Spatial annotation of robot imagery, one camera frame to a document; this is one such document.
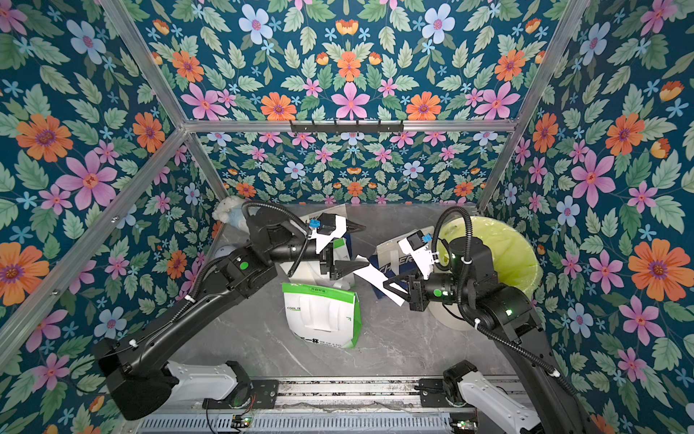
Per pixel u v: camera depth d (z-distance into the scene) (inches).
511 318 15.6
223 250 36.8
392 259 31.1
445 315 20.6
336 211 33.6
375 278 22.6
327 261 20.0
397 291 22.0
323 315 28.1
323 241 19.1
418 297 19.1
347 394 29.5
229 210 41.6
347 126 36.4
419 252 20.1
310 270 30.2
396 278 21.5
